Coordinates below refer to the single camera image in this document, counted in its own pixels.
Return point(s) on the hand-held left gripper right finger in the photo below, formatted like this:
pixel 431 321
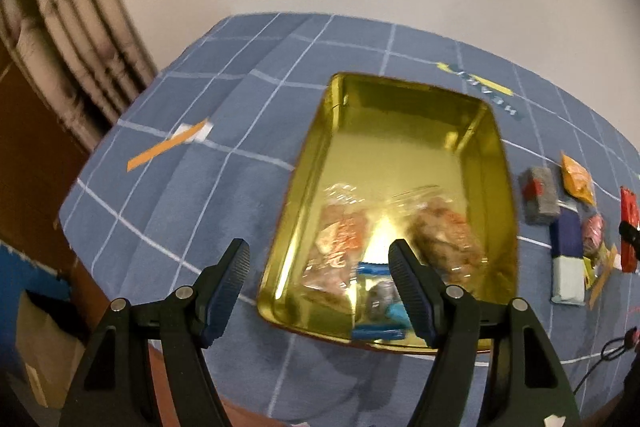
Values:
pixel 412 297

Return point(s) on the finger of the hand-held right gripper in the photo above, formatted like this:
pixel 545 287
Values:
pixel 631 233

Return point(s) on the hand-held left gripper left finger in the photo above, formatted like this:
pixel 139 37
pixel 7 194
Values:
pixel 227 292

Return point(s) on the red snack packet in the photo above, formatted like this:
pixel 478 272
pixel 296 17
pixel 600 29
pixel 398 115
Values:
pixel 631 207

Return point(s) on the pink snack packet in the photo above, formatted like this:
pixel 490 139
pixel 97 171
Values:
pixel 593 234

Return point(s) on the blue candy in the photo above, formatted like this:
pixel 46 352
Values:
pixel 372 269
pixel 377 335

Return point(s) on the large clear peanut snack packet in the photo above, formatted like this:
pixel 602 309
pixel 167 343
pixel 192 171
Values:
pixel 445 232

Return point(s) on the small clear orange snack packet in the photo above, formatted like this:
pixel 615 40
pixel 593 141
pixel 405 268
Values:
pixel 335 242

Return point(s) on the maroon tin box gold interior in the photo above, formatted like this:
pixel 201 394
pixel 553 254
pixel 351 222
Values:
pixel 400 142

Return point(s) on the small yellow clear snack packet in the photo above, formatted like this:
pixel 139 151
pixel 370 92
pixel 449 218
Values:
pixel 590 272

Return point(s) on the navy and white snack packet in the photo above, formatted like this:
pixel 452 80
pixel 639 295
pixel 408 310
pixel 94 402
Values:
pixel 567 277

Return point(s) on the grey snack packet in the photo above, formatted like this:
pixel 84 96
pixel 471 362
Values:
pixel 542 197

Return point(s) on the cardboard box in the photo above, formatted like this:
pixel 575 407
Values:
pixel 40 347

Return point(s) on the blue grid tablecloth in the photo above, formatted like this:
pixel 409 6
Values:
pixel 200 72

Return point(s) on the brown wooden furniture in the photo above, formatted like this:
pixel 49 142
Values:
pixel 30 187

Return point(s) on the beige curtain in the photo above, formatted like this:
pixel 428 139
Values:
pixel 75 47

